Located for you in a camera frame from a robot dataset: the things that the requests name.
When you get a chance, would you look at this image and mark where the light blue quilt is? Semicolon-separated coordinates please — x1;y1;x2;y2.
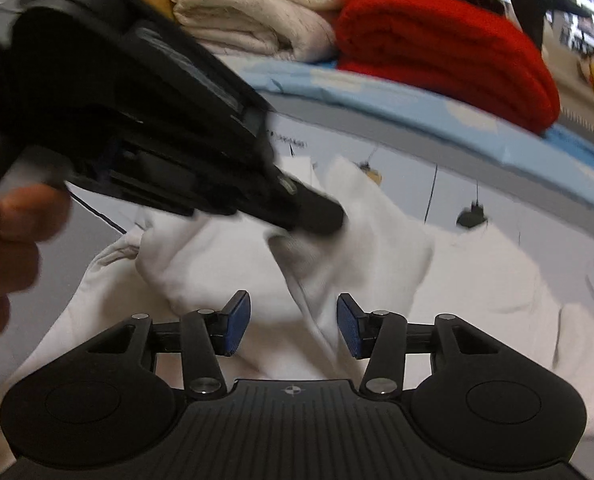
227;54;594;182

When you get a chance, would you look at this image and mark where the white shirt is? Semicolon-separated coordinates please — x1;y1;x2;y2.
0;154;594;480

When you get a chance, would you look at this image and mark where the person's left hand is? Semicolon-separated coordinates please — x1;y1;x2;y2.
0;162;74;372

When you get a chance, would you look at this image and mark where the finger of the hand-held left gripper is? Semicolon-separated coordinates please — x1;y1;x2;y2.
237;172;346;235

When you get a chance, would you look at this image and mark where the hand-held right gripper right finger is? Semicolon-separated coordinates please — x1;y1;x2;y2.
337;292;498;401

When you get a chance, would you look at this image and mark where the red knitted blanket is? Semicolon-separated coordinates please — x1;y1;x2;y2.
334;0;562;136

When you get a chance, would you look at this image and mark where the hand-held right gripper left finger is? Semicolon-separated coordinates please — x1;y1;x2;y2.
87;290;252;401

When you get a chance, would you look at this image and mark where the cream folded blanket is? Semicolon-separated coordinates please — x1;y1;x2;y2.
168;0;358;62

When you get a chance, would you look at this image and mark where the printed bed sheet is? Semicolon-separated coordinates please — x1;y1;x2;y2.
0;91;594;411

